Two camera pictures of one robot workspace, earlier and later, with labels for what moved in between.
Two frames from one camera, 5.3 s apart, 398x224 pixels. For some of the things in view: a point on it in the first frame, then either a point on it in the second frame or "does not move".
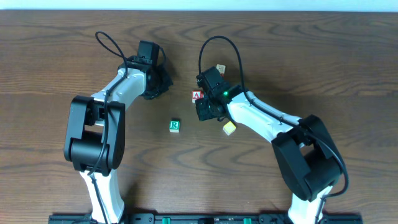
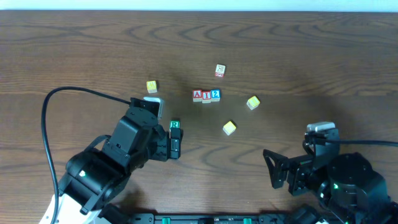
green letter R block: (174, 126) does not move
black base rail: (206, 218) does not move
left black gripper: (162, 82) to (162, 148)
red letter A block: (196, 94) does not move
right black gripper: (204, 109) to (294, 175)
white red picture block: (221, 70) does not move
